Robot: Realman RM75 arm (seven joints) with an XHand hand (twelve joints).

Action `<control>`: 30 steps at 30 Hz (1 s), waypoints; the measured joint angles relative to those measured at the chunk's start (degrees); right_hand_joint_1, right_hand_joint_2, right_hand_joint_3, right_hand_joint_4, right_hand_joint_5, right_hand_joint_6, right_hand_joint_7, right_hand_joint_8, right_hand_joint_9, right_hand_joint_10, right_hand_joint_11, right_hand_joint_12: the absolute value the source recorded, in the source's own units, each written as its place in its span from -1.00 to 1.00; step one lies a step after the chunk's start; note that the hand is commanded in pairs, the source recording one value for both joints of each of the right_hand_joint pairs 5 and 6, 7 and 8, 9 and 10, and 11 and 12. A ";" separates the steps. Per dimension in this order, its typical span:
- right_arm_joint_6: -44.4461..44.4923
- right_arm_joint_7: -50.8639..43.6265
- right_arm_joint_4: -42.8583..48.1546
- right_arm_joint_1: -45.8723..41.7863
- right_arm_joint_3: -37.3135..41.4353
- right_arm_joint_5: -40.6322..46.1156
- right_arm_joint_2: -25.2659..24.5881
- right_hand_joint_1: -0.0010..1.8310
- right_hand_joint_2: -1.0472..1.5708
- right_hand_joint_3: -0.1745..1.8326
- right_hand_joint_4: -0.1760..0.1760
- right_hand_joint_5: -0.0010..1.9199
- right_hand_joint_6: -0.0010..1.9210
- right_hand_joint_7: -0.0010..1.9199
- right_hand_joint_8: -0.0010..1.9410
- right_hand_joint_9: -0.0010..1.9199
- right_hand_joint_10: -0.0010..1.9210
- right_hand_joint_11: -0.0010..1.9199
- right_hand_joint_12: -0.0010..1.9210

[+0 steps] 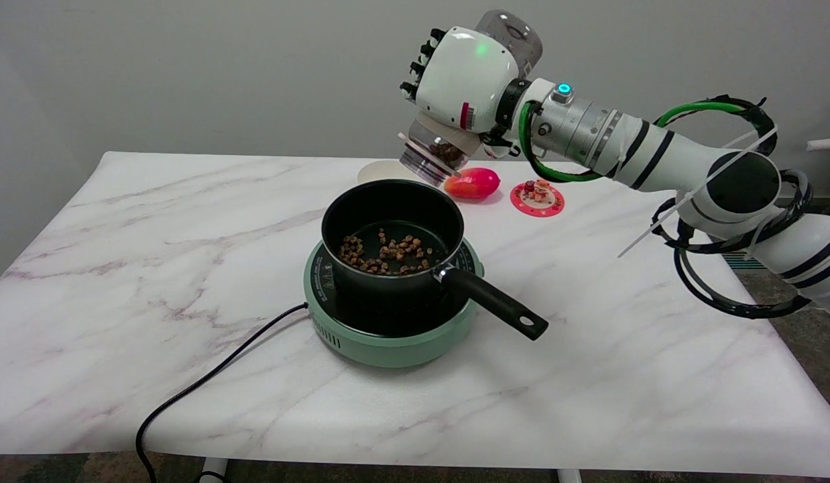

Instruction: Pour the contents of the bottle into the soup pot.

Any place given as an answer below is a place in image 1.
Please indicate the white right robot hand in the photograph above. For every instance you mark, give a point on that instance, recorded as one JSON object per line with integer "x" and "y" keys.
{"x": 465, "y": 80}

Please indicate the clear plastic bottle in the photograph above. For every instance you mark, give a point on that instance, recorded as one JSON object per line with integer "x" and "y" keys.
{"x": 455, "y": 134}

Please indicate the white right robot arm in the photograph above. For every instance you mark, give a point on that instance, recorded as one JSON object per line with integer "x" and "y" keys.
{"x": 676, "y": 161}

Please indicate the black soup pot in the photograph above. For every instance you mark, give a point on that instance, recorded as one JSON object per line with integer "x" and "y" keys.
{"x": 395, "y": 235}

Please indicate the red mango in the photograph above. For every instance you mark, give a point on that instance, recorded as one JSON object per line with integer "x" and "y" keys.
{"x": 474, "y": 183}

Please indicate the white round lid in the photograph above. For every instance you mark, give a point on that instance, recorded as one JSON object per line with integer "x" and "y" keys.
{"x": 378, "y": 171}

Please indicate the red round coaster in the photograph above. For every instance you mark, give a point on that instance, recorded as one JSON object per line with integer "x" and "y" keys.
{"x": 537, "y": 200}

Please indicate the brown food pieces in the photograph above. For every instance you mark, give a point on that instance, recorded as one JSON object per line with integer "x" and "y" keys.
{"x": 388, "y": 255}

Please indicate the green induction cooker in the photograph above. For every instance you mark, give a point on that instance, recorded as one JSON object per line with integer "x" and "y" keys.
{"x": 388, "y": 335}

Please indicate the white rod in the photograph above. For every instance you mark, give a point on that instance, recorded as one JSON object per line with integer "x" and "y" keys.
{"x": 826, "y": 143}

